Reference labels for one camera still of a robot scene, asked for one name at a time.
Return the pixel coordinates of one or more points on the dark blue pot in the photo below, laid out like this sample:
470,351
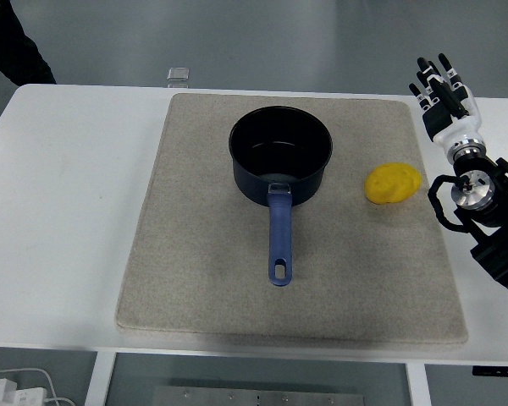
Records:
279,169

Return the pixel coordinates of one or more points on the white power strip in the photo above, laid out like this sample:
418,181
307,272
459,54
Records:
14,394

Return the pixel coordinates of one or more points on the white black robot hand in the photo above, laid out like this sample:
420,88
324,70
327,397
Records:
448,127

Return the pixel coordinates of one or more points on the person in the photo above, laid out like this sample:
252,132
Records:
12,42

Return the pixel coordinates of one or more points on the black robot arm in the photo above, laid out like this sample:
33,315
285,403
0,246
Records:
487,203

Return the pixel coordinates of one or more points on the white table leg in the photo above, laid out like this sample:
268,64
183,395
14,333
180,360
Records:
99,378
419,384

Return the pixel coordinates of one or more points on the yellow potato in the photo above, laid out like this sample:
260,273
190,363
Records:
392,184

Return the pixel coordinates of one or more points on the beige table mat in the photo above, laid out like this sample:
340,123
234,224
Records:
292,228

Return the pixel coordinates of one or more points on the black table control panel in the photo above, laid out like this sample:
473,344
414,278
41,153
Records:
498,371

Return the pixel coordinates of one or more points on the grey metal plate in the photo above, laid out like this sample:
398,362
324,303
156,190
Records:
258,396

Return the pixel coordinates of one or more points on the small clear plastic box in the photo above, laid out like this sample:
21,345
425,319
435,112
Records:
179,74

